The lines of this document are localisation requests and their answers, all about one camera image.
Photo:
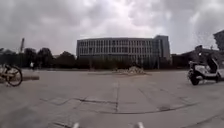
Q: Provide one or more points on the large grey many-windowed building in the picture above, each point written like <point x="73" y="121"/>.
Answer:
<point x="123" y="48"/>

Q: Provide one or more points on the pile of rocks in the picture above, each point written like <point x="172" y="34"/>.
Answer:
<point x="131" y="70"/>

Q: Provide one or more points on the grey stone slab plaza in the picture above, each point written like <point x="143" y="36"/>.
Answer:
<point x="133" y="93"/>

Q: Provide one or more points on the row of trees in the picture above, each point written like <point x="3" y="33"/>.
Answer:
<point x="50" y="59"/>

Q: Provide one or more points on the person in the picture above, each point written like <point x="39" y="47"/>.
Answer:
<point x="32" y="65"/>

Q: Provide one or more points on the white scooter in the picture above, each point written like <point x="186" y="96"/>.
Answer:
<point x="202" y="71"/>

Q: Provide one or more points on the tall mast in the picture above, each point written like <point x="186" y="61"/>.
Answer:
<point x="22" y="45"/>

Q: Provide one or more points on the bicycle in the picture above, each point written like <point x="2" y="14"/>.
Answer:
<point x="14" y="75"/>

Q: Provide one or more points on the dark building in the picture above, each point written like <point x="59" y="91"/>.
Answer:
<point x="219" y="41"/>

